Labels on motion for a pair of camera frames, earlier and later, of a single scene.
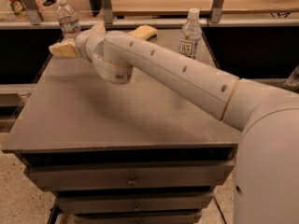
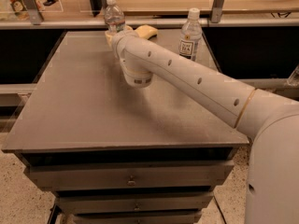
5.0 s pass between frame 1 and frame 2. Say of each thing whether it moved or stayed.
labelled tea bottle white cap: stayed
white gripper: moved
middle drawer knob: stayed
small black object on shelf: stayed
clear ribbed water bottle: moved
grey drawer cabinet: stayed
